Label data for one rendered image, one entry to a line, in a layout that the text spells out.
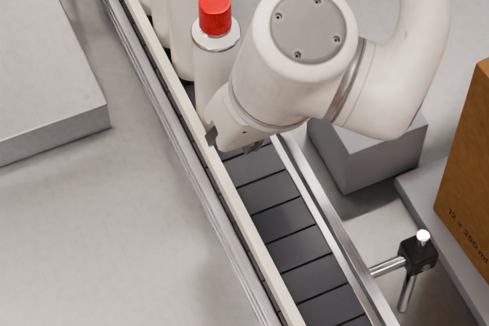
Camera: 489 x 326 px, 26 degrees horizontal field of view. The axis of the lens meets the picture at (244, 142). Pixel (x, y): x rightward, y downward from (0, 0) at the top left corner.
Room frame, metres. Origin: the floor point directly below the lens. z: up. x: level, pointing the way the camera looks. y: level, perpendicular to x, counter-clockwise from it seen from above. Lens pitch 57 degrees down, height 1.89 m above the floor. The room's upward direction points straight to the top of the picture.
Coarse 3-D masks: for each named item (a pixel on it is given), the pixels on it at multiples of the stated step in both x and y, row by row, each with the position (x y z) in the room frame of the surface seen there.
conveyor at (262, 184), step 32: (192, 96) 0.73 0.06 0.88; (224, 160) 0.64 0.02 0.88; (256, 160) 0.64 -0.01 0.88; (256, 192) 0.60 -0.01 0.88; (288, 192) 0.60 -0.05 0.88; (256, 224) 0.56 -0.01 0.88; (288, 224) 0.56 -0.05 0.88; (288, 256) 0.52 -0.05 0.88; (320, 256) 0.52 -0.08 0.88; (288, 288) 0.48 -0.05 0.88; (320, 288) 0.48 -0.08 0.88; (320, 320) 0.45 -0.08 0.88; (352, 320) 0.45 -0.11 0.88
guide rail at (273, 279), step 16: (128, 0) 0.85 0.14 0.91; (144, 16) 0.82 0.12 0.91; (144, 32) 0.80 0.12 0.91; (160, 48) 0.77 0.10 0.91; (160, 64) 0.75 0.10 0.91; (176, 80) 0.73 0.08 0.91; (176, 96) 0.70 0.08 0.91; (192, 112) 0.68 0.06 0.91; (192, 128) 0.66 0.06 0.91; (208, 160) 0.62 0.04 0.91; (224, 176) 0.60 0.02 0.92; (224, 192) 0.58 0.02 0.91; (240, 208) 0.56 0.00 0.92; (240, 224) 0.54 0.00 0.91; (256, 240) 0.52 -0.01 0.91; (256, 256) 0.50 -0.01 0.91; (272, 272) 0.48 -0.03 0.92; (272, 288) 0.47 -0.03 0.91; (288, 304) 0.45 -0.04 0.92; (288, 320) 0.43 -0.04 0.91
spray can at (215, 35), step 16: (208, 0) 0.70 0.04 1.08; (224, 0) 0.70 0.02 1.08; (208, 16) 0.68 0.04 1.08; (224, 16) 0.68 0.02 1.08; (192, 32) 0.69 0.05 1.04; (208, 32) 0.68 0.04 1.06; (224, 32) 0.68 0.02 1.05; (240, 32) 0.69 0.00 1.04; (192, 48) 0.69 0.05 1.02; (208, 48) 0.67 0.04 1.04; (224, 48) 0.67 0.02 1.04; (208, 64) 0.67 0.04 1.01; (224, 64) 0.67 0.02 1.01; (208, 80) 0.67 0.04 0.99; (224, 80) 0.67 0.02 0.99; (208, 96) 0.67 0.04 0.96; (208, 128) 0.67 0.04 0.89
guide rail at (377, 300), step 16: (288, 144) 0.61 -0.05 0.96; (304, 160) 0.59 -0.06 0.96; (304, 176) 0.57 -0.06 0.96; (320, 192) 0.55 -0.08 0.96; (320, 208) 0.53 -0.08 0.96; (336, 224) 0.51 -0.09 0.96; (336, 240) 0.50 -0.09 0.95; (352, 256) 0.48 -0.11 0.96; (352, 272) 0.47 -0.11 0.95; (368, 272) 0.46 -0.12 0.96; (368, 288) 0.44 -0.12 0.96; (384, 304) 0.43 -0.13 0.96; (384, 320) 0.41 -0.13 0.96
